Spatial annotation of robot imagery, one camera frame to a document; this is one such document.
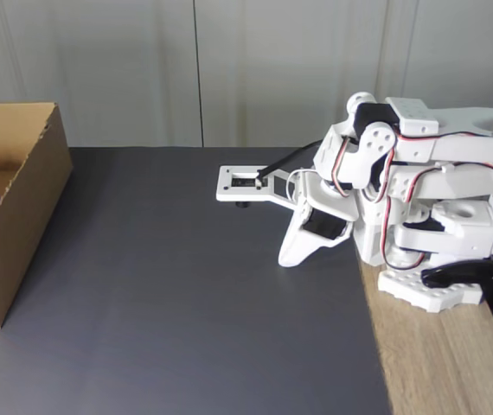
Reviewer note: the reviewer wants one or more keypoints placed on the brown cardboard box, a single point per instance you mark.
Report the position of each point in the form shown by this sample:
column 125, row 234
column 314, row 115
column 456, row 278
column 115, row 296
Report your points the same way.
column 30, row 207

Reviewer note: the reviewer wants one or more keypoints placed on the dark grey table mat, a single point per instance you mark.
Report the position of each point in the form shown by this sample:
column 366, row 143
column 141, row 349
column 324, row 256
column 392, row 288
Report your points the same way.
column 186, row 302

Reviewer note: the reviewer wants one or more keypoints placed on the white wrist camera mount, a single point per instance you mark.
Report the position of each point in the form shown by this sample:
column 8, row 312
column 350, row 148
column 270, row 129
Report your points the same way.
column 227, row 190

